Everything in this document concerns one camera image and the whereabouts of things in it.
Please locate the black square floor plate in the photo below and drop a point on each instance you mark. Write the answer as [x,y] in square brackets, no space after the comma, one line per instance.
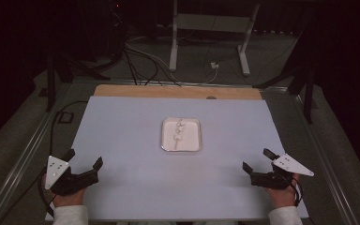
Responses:
[65,117]

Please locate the white metal stand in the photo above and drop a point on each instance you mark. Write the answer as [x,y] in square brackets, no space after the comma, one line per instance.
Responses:
[211,23]

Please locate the white square tray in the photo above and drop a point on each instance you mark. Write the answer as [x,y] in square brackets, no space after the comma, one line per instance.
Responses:
[190,142]

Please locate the round table grommet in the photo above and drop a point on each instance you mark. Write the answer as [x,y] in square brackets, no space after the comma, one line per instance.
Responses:
[211,97]

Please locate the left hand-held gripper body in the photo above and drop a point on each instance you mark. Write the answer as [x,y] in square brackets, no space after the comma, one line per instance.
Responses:
[75,182]

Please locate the pale blue table mat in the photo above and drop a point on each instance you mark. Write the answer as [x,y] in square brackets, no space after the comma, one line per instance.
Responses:
[131,156]

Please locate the person's right hand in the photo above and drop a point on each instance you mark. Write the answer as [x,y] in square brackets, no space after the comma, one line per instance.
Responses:
[282,197]

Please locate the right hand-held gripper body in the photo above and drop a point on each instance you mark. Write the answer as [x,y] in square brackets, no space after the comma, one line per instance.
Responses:
[275,180]

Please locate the thin wooden skewer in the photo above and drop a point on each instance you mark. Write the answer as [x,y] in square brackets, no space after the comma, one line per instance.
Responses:
[176,144]

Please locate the dark equipment rack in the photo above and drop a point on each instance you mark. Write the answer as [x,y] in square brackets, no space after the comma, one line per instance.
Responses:
[106,28]

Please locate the person's left hand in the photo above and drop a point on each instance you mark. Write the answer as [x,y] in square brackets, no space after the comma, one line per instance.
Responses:
[70,200]

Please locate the black tripod stand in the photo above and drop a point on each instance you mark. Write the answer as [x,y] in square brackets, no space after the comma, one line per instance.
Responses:
[307,93]
[50,84]

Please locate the metal floor rail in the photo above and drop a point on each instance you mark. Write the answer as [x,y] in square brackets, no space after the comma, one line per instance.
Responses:
[22,159]
[328,162]

